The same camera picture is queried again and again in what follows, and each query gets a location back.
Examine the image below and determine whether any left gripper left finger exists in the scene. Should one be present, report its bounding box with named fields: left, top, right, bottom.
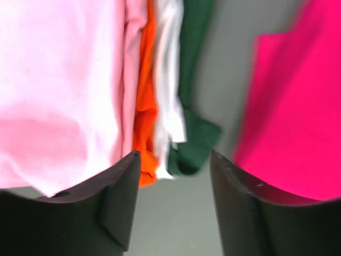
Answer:
left=1, top=151, right=141, bottom=256

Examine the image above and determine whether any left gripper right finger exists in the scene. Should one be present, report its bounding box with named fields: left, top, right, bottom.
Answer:
left=210, top=150, right=340, bottom=256

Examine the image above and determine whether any magenta t-shirt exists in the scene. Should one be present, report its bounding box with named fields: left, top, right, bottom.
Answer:
left=234, top=1, right=340, bottom=201

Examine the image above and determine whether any folded orange t-shirt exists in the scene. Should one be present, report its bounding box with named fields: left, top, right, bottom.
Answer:
left=133, top=1, right=158, bottom=188

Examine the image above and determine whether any folded light pink t-shirt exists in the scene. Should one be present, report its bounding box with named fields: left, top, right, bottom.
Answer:
left=1, top=0, right=147, bottom=197

